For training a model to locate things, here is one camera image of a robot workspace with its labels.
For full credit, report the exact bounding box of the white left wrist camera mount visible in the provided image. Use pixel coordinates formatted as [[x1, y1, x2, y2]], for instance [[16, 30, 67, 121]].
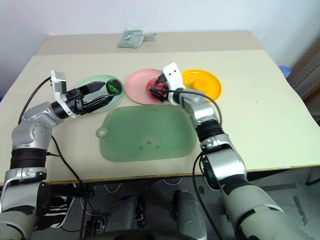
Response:
[[49, 69, 77, 119]]

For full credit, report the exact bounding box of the pink round plate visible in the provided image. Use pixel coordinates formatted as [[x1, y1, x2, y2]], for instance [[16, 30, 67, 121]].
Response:
[[125, 68, 169, 105]]

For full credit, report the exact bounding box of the dark green toy item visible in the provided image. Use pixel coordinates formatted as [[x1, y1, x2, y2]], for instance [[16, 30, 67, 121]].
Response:
[[105, 79, 123, 96]]

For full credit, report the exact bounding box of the light green round plate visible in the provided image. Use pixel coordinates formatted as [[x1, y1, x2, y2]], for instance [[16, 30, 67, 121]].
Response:
[[76, 74, 125, 115]]

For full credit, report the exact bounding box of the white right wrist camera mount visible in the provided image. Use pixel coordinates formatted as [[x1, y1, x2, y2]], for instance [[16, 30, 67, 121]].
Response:
[[161, 62, 186, 105]]

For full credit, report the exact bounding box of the red toy item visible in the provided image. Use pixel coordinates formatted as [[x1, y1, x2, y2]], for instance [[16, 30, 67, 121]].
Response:
[[145, 77, 169, 98]]

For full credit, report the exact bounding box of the brown wooden furniture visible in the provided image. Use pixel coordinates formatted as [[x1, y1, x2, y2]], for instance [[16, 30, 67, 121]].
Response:
[[289, 37, 320, 102]]

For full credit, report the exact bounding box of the black and white shoe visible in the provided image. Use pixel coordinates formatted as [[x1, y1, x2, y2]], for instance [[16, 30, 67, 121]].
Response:
[[44, 194, 72, 230]]

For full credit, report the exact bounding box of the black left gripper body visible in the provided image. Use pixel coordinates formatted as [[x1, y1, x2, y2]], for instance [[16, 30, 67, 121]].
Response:
[[65, 87, 87, 116]]

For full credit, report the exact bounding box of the yellow round plate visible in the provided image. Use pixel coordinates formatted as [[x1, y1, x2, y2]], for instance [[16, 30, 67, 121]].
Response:
[[179, 68, 223, 102]]

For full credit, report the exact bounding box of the translucent green cutting mat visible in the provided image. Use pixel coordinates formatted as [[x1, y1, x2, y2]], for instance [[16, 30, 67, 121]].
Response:
[[96, 104, 198, 163]]

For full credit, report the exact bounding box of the yellow toy item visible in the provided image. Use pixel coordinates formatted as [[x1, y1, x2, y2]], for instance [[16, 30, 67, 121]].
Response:
[[190, 79, 209, 92]]

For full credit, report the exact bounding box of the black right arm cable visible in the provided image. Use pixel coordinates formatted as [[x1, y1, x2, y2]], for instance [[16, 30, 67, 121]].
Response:
[[165, 87, 226, 240]]

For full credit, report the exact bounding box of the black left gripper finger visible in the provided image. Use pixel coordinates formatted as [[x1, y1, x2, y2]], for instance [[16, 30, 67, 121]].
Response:
[[78, 81, 107, 96], [83, 94, 115, 113]]

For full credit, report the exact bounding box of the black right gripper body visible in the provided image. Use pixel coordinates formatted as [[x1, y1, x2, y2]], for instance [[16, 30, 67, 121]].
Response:
[[158, 74, 171, 101]]

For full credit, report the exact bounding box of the dark rounded robot leg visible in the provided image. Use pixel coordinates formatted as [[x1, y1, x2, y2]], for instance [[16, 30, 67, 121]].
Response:
[[103, 193, 146, 235], [173, 189, 209, 240]]

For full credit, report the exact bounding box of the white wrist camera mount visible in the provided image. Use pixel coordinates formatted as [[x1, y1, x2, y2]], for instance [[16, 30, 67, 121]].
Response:
[[161, 62, 186, 105], [49, 69, 77, 119]]

